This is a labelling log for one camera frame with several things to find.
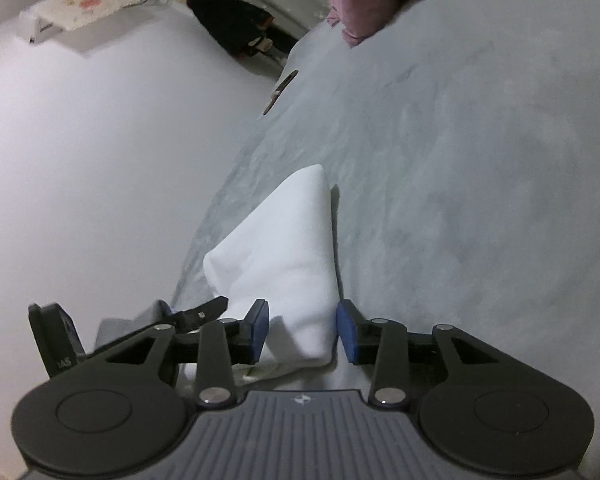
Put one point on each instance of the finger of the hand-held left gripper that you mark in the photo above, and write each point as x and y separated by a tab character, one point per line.
200	314

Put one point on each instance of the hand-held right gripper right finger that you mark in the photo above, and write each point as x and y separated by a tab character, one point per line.
345	332

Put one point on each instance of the grey bed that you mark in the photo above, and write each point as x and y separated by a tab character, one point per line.
455	185

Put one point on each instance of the white air conditioner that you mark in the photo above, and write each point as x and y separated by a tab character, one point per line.
75	10

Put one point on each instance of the white sweatshirt with orange print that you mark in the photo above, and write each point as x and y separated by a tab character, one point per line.
280	260

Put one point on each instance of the pink quilt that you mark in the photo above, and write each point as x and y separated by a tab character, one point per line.
365	0

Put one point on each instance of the dark hanging clothes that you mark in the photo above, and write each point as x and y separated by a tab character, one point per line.
230	20

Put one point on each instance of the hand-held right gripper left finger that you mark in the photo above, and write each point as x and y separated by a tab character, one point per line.
261	327

